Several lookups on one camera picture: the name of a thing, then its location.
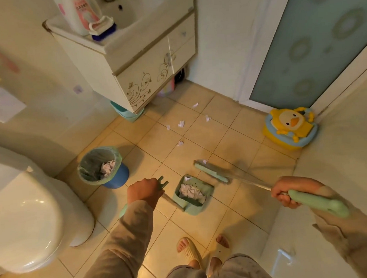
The black plastic container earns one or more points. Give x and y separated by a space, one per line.
180 76

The cream rubber slipper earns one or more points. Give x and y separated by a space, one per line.
187 249
221 249

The blue lined trash bin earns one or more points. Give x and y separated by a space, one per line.
89 166

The beige tiled floor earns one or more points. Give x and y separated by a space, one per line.
239 149

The white pink detergent bottle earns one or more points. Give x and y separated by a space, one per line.
78 11

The frosted glass door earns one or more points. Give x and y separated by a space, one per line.
313 44

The white scrub brush blue bristles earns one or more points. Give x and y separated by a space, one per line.
102 26

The pink plastic container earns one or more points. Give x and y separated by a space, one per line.
168 89

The yellow duck potty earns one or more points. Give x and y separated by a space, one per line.
290 127

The light blue bucket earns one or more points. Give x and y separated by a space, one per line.
125 111

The person's left forearm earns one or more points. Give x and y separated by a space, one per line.
124 244

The person's right hand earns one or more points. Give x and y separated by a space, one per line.
288 184

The white vanity cabinet with sink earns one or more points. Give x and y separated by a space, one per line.
142 62

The person's left hand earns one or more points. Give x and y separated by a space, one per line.
143 191

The white toilet paper sheet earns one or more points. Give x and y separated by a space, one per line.
2 104

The grey patterned trousers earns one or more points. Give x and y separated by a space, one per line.
221 273

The white paper scraps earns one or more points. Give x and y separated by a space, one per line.
181 124

